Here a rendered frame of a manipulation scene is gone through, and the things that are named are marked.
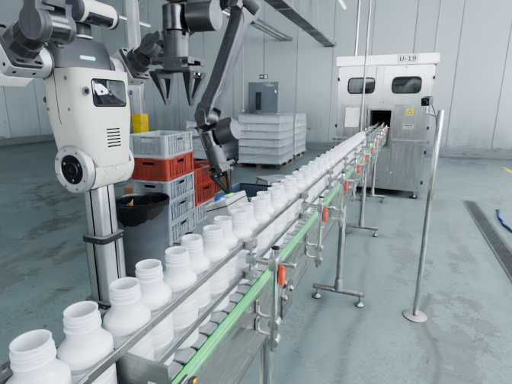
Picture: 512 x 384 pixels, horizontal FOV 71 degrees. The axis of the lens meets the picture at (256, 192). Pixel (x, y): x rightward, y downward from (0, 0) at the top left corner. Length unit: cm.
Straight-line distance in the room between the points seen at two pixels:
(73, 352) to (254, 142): 758
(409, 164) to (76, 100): 516
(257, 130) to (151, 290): 742
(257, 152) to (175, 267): 740
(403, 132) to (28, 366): 561
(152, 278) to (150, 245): 245
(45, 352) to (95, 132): 89
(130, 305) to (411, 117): 549
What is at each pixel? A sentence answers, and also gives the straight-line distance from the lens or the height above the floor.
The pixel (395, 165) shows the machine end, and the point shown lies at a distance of 586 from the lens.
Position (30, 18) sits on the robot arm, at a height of 159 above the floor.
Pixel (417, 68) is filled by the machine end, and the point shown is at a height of 190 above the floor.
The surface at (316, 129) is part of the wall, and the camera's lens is 1160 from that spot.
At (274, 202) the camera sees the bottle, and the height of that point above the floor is 113.
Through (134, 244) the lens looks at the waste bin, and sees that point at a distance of 300.
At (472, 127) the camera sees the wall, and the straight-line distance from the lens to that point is 1145.
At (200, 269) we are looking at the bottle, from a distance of 64.
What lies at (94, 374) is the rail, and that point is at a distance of 47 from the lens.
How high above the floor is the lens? 139
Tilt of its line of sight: 14 degrees down
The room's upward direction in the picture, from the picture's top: straight up
